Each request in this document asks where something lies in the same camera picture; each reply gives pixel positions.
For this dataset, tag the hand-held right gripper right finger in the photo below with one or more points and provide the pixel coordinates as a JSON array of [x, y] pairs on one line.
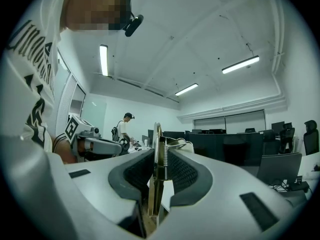
[[225, 204]]

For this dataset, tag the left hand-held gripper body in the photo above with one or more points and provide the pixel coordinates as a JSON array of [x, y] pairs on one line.
[[80, 131]]

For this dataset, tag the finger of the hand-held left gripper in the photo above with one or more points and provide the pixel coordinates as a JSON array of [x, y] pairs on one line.
[[107, 146]]

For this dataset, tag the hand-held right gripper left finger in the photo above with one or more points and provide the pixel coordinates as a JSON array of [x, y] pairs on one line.
[[87, 196]]

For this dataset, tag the small metal clip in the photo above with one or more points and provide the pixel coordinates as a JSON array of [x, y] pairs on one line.
[[156, 144]]

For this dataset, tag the person's left forearm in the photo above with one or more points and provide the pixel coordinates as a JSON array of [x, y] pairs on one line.
[[68, 154]]

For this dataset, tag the black wrist band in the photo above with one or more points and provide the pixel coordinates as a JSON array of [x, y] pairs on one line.
[[58, 140]]

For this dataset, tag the black monitor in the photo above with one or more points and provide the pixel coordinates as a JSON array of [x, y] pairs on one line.
[[280, 167]]

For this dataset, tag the person in white shirt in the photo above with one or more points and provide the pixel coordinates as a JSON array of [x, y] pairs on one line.
[[27, 84]]

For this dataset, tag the long ceiling light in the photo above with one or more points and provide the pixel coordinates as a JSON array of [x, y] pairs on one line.
[[103, 60], [240, 64], [186, 89]]

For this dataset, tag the black office chair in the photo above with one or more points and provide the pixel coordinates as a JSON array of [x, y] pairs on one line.
[[287, 139], [311, 139]]

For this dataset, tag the person's head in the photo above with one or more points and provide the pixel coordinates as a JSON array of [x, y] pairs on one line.
[[95, 9]]

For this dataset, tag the black head-mounted camera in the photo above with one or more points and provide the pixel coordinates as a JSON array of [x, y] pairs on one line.
[[133, 25]]

